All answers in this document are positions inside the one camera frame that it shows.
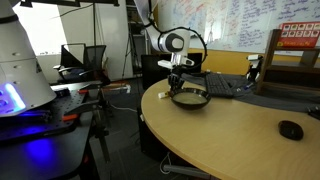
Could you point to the small white black figure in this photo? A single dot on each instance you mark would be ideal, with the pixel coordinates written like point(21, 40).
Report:
point(254, 67)

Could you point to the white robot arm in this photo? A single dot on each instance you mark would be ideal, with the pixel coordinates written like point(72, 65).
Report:
point(174, 41)

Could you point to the black computer keyboard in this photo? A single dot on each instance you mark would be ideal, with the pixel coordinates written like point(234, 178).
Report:
point(217, 86)

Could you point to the dark bowl with pale inside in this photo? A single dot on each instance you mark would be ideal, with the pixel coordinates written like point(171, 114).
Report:
point(190, 98)

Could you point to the red sign with icons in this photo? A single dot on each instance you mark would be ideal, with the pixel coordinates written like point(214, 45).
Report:
point(299, 34)

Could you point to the black computer mouse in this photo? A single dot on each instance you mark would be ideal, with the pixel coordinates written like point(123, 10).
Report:
point(290, 130)

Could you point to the white robot base blue light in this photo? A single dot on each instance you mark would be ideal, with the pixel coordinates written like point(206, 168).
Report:
point(23, 85)

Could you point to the black office chair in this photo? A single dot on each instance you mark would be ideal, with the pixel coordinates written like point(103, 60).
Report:
point(72, 70)

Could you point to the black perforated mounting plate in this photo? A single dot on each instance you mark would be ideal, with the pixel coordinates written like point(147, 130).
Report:
point(43, 121)

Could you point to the whiteboard with writing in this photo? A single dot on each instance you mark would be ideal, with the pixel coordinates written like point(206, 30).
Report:
point(234, 25)

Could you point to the brown wooden shelf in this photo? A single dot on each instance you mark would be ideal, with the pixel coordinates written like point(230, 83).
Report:
point(304, 74)

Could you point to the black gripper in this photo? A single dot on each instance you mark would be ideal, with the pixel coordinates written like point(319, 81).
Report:
point(174, 79)

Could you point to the dark grey desk mat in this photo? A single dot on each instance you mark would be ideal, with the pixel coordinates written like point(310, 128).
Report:
point(276, 98)

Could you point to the black computer monitor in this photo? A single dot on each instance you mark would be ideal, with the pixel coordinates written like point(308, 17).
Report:
point(152, 72)

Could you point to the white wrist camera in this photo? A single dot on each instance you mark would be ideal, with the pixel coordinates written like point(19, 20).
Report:
point(176, 60)

